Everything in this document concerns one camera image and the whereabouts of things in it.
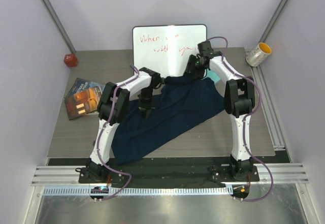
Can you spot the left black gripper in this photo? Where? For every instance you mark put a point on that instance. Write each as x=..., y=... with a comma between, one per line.
x=148, y=106

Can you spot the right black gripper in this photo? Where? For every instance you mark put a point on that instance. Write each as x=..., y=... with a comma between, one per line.
x=190, y=68

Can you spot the dark blue t shirt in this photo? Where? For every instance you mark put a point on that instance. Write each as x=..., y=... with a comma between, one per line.
x=184, y=102

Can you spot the white whiteboard with red writing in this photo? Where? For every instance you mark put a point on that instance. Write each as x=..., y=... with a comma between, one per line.
x=166, y=48

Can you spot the dark orange cover book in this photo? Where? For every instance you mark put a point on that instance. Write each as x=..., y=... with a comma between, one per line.
x=83, y=102

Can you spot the blue nineteen eighty-four book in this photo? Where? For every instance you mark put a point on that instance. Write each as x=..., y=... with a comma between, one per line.
x=82, y=84

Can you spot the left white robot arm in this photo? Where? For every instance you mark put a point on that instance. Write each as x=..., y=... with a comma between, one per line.
x=112, y=110

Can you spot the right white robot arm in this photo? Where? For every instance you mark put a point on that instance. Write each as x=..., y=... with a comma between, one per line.
x=239, y=102

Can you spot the white mug yellow inside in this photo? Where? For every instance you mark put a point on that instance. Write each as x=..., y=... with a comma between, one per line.
x=258, y=54

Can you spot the red cube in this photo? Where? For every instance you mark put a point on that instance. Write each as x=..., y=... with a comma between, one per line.
x=70, y=60

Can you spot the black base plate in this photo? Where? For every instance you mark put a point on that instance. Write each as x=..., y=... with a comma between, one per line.
x=172, y=172

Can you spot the aluminium rail frame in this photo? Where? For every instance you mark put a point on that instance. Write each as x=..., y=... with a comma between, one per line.
x=213, y=139

